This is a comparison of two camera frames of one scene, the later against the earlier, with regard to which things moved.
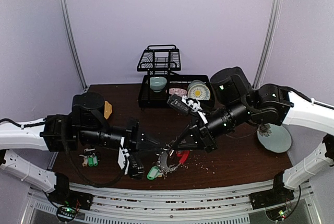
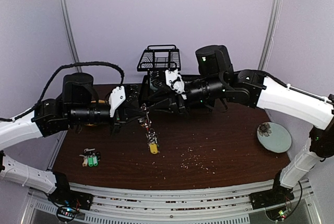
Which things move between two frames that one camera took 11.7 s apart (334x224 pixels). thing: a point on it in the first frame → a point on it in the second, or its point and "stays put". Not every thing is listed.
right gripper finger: (190, 139) → (163, 107)
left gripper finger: (143, 151) → (129, 120)
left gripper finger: (146, 143) → (129, 112)
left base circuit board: (67, 213) stays put
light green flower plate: (274, 138) stays put
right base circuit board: (277, 213) stays put
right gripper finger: (193, 124) → (166, 94)
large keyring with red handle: (162, 161) → (151, 136)
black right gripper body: (202, 135) → (178, 101)
